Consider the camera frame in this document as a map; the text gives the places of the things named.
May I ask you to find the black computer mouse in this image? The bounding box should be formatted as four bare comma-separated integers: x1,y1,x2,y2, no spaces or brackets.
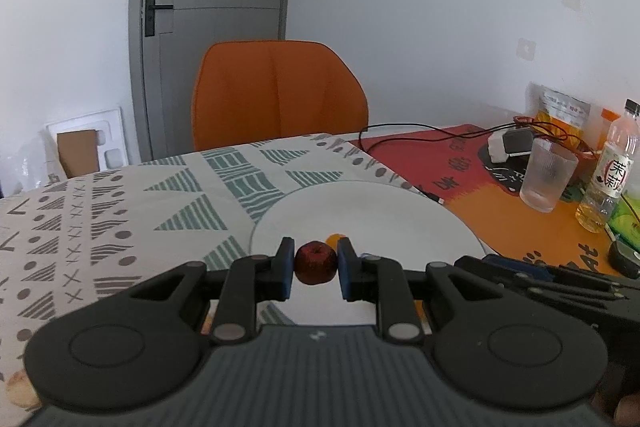
608,239,640,279

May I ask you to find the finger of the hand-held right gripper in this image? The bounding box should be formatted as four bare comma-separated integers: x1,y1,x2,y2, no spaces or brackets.
453,255,621,292
520,283,640,310

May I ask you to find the patterned tablecloth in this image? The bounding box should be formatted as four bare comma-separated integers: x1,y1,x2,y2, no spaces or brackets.
0,132,488,427

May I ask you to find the black device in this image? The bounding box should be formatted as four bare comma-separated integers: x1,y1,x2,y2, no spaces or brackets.
502,128,537,156

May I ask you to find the green packet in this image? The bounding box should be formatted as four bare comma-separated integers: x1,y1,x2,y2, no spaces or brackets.
606,189,640,254

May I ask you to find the orange chair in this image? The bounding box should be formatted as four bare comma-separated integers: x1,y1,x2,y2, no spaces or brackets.
191,40,370,152

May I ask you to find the red and orange table mat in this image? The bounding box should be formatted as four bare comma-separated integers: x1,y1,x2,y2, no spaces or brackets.
349,123,640,279

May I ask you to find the white foam packaging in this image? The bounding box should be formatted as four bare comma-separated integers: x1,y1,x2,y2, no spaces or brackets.
44,106,126,181

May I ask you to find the white plate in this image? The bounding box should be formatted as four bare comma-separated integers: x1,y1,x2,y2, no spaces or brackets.
248,180,487,328

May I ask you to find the person's right hand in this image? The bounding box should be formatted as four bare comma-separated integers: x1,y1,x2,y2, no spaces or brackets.
613,394,640,427

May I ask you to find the white charger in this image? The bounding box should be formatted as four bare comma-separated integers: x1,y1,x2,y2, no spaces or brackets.
487,129,517,166

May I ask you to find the yellow snack bag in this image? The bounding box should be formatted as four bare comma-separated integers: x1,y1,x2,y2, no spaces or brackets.
530,84,592,145

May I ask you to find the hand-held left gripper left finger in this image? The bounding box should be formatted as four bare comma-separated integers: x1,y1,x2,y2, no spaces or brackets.
127,236,296,346

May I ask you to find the orange cap bottle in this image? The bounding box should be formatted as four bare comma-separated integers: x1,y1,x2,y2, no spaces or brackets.
597,108,622,152

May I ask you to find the clear plastic bag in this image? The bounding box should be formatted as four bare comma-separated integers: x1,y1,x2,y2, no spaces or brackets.
0,132,56,200

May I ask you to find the red jujube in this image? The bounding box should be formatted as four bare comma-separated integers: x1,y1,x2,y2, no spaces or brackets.
294,241,339,286

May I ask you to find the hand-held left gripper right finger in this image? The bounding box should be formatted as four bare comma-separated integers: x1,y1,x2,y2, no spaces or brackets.
337,237,502,346

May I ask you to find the ribbed glass cup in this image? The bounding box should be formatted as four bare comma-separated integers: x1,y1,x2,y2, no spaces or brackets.
519,137,580,214

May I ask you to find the black door handle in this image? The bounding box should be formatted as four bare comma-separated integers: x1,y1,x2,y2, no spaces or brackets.
143,0,175,38

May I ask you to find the black cable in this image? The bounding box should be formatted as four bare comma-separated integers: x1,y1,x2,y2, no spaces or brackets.
359,116,603,206

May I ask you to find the brown cardboard piece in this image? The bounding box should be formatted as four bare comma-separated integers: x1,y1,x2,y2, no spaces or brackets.
56,129,101,180

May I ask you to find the clear plastic drink bottle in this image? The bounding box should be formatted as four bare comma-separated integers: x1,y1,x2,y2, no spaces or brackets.
575,99,640,234

